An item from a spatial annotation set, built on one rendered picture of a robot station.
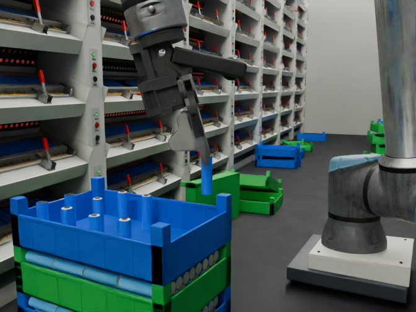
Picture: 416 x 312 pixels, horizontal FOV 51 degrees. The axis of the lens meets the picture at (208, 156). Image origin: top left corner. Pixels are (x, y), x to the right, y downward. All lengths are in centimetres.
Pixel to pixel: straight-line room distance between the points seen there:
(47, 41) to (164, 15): 70
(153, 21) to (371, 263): 89
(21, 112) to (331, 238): 94
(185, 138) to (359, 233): 77
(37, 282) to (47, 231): 10
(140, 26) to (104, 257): 33
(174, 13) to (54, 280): 44
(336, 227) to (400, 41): 54
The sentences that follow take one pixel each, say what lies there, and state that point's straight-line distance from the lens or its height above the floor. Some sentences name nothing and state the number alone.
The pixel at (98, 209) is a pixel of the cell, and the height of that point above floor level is 37.
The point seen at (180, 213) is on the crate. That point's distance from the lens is 78.
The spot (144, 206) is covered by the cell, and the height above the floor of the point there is 37.
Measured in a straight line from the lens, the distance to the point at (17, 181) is 122.
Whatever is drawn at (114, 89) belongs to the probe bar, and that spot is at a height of 57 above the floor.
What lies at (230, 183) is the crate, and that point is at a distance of 186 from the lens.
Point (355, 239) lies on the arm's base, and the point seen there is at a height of 15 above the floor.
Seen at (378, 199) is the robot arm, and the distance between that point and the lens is 124.
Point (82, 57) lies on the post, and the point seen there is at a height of 66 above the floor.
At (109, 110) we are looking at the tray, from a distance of 155.
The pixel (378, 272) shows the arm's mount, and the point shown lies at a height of 9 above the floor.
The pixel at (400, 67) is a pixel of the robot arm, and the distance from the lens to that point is 115.
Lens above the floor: 58
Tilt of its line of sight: 9 degrees down
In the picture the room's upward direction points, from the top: straight up
